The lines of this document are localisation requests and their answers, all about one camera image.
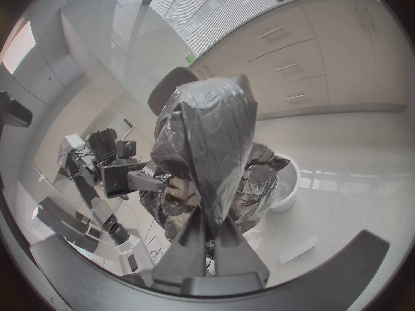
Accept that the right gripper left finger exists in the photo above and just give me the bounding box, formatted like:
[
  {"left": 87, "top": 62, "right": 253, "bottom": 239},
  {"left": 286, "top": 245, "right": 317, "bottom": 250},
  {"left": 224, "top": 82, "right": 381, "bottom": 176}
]
[{"left": 152, "top": 205, "right": 208, "bottom": 287}]

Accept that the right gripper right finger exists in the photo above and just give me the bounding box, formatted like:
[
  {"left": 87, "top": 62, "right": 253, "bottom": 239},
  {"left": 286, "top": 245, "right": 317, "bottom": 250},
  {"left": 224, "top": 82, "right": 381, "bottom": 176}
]
[{"left": 212, "top": 213, "right": 270, "bottom": 287}]

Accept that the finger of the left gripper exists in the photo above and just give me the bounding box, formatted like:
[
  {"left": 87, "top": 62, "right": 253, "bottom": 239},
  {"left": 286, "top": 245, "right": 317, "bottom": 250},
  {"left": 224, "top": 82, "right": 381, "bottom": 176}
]
[{"left": 127, "top": 170, "right": 165, "bottom": 192}]

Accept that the white foam strip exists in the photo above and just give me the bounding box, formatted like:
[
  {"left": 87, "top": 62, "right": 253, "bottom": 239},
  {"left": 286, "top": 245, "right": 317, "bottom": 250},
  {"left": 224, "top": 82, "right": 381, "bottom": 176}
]
[{"left": 278, "top": 236, "right": 318, "bottom": 265}]

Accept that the black plastic bag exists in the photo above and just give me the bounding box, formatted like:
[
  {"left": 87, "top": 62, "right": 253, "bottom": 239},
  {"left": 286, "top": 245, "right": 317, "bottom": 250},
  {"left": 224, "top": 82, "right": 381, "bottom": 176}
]
[{"left": 139, "top": 74, "right": 291, "bottom": 240}]

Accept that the white trash bin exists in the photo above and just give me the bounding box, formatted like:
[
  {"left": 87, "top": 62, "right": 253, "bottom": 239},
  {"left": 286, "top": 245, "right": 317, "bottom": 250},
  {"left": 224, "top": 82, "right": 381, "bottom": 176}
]
[{"left": 268, "top": 153, "right": 301, "bottom": 213}]

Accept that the grey padded white-framed chair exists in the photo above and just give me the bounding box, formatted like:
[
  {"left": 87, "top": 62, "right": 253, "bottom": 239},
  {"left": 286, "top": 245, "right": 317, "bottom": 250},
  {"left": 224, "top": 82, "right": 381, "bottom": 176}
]
[{"left": 148, "top": 67, "right": 198, "bottom": 116}]

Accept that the window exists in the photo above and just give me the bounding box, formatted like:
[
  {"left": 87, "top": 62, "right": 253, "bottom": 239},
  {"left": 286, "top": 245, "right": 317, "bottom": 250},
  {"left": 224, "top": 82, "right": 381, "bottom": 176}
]
[{"left": 110, "top": 0, "right": 283, "bottom": 74}]

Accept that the beige cabinet with drawers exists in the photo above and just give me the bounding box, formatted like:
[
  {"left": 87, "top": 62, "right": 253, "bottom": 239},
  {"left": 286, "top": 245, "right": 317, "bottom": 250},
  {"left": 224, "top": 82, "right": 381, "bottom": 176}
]
[{"left": 187, "top": 0, "right": 410, "bottom": 120}]

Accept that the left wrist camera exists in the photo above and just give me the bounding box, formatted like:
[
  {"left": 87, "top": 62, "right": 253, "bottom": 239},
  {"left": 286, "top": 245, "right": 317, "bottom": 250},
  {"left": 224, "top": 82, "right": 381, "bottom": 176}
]
[{"left": 116, "top": 140, "right": 137, "bottom": 160}]

